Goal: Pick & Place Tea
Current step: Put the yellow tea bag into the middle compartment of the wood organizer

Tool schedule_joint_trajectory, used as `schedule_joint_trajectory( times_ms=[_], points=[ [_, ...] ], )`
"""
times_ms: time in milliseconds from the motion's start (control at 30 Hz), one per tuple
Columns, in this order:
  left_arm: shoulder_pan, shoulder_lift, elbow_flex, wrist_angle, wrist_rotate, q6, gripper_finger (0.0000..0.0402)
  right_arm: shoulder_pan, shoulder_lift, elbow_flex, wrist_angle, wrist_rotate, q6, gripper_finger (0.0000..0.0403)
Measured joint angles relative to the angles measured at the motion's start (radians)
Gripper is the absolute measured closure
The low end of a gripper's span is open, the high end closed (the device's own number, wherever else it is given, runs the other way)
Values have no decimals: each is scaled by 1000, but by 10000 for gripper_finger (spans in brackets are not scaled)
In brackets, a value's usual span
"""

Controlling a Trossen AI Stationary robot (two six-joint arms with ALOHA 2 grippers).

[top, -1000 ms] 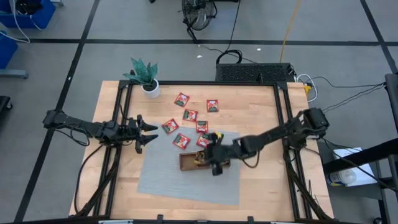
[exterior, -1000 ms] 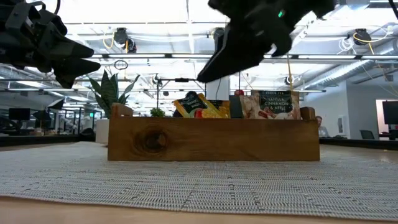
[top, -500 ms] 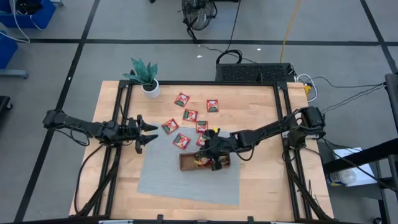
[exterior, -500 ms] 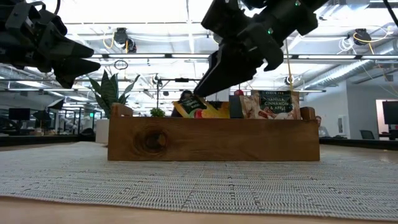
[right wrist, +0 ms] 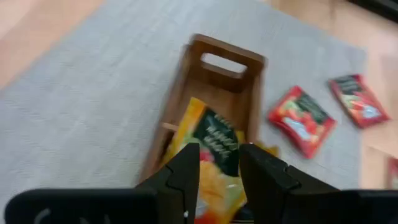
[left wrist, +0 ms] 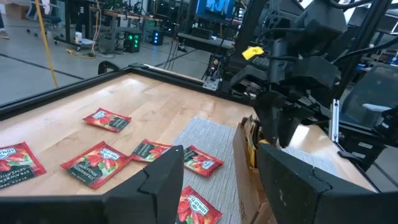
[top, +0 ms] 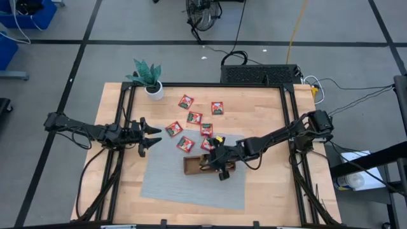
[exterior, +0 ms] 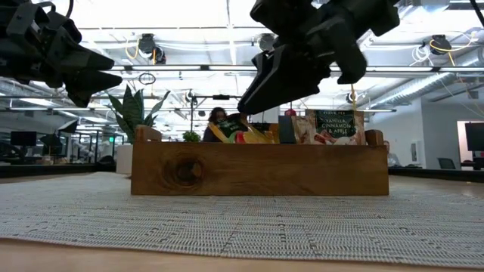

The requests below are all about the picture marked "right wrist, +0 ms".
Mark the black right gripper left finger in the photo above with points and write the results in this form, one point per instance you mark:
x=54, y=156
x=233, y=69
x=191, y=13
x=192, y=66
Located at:
x=177, y=186

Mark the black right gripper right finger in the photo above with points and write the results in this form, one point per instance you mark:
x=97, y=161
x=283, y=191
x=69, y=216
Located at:
x=267, y=186

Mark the orange mango tea packet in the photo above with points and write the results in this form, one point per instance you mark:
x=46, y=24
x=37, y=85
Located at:
x=217, y=186

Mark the wooden tea organizer box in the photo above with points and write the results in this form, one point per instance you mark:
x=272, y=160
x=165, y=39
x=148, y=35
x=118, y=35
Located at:
x=217, y=84

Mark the red strawberry tea packet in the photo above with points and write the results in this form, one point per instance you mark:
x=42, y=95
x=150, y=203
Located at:
x=301, y=121
x=393, y=174
x=357, y=99

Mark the grey woven placemat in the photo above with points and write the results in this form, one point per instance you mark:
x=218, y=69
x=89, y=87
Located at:
x=77, y=109

